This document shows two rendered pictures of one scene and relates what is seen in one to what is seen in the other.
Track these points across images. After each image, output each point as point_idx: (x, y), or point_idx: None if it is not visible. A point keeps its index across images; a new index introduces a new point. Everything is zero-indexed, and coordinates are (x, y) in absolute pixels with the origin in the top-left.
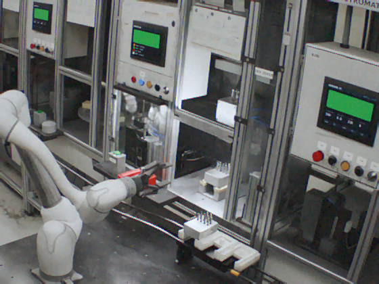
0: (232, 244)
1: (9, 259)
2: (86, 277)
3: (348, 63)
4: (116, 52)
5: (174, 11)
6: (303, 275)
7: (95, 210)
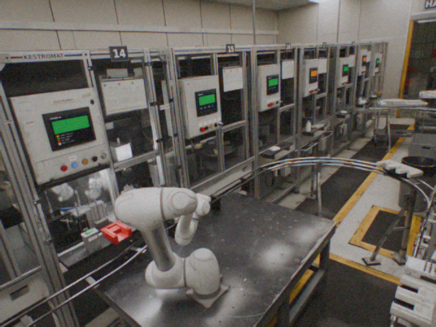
0: None
1: None
2: None
3: (200, 81)
4: (23, 157)
5: (89, 91)
6: (203, 191)
7: (198, 220)
